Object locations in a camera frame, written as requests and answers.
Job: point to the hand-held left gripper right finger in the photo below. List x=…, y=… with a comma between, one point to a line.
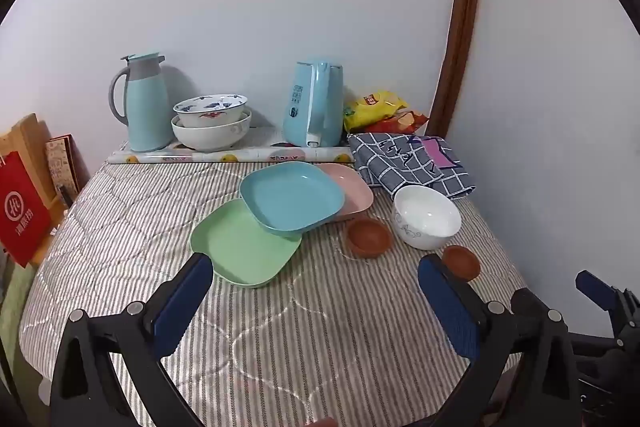
x=447, y=307

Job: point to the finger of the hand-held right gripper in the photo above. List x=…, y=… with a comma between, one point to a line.
x=597, y=288

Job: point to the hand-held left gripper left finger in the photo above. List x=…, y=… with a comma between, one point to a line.
x=182, y=302

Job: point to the small brown bowl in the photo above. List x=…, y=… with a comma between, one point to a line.
x=460, y=262
x=370, y=234

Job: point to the green square plate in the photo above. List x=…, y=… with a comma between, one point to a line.
x=240, y=252

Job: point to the white bowl with blue print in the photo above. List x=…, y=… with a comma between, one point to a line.
x=425, y=212

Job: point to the pink square plate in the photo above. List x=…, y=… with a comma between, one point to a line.
x=355, y=192

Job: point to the blue square plate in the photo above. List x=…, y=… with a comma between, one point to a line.
x=290, y=197

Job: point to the grey striped quilt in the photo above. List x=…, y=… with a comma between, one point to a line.
x=300, y=332

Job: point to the floral plastic table mat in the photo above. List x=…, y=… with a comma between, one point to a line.
x=200, y=156

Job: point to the grey checked folded cloth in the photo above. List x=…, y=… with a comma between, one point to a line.
x=400, y=162

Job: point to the large white bowl grey pattern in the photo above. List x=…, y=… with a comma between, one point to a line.
x=210, y=138

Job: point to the pale green cloth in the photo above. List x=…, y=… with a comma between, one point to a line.
x=15, y=307

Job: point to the brown patterned notebook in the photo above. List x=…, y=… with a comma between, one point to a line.
x=62, y=162

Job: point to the red paper bag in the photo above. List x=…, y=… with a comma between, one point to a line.
x=20, y=212

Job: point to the red chip bag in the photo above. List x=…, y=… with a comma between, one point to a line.
x=405, y=122

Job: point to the light blue thermos jug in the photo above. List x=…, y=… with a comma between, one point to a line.
x=147, y=107

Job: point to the blue red patterned bowl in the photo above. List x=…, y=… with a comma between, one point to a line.
x=210, y=104

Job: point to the yellow chip bag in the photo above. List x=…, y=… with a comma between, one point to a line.
x=375, y=104

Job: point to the light blue electric kettle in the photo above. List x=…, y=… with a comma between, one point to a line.
x=300, y=107

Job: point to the brown wooden door frame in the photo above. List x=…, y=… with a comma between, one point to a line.
x=462, y=7

